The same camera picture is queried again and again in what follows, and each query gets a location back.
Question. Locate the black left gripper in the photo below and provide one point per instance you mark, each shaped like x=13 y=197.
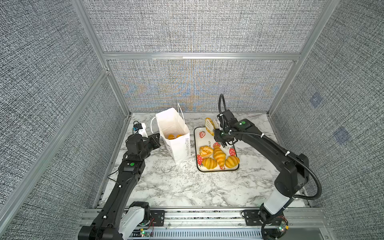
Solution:
x=155 y=142

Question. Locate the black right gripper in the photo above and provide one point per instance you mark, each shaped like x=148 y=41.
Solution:
x=216 y=136

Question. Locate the small striped bread roll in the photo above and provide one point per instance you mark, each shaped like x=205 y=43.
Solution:
x=209 y=126

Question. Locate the white paper gift bag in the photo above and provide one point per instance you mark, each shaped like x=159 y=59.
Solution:
x=172 y=122

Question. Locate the long striped croissant bread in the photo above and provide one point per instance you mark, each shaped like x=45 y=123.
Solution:
x=219 y=156

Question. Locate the round flaky pastry bread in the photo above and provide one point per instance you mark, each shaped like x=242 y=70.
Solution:
x=206 y=151

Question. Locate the yellow striped bun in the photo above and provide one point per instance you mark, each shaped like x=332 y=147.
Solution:
x=209 y=163
x=232 y=162

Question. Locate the long twisted yellow bread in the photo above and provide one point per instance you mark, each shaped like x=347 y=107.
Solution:
x=172 y=137

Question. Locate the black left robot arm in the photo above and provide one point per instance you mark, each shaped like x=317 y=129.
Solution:
x=111 y=223

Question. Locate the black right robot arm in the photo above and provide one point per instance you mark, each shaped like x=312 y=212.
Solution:
x=292 y=173

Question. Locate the white strawberry tray black rim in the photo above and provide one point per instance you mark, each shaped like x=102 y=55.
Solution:
x=203 y=138

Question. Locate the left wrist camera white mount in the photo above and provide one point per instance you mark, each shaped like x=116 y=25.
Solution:
x=139 y=128

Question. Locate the aluminium cage frame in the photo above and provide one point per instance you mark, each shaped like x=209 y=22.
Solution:
x=55 y=53

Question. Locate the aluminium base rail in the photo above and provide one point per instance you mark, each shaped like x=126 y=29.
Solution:
x=231 y=223

